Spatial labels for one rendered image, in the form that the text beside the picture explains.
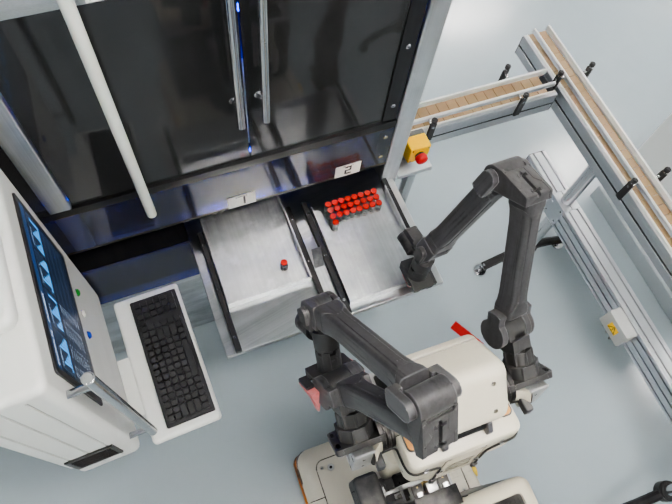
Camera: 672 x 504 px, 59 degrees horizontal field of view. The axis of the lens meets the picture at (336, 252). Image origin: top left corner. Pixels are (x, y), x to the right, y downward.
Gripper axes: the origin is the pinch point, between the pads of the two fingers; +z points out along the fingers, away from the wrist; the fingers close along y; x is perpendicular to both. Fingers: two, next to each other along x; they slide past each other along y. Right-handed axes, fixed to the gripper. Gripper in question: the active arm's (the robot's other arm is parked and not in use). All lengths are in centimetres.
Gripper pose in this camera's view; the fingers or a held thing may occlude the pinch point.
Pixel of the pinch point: (411, 285)
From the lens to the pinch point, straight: 184.2
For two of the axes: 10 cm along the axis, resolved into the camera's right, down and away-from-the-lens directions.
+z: -0.8, 4.3, 9.0
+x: -9.3, 3.0, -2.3
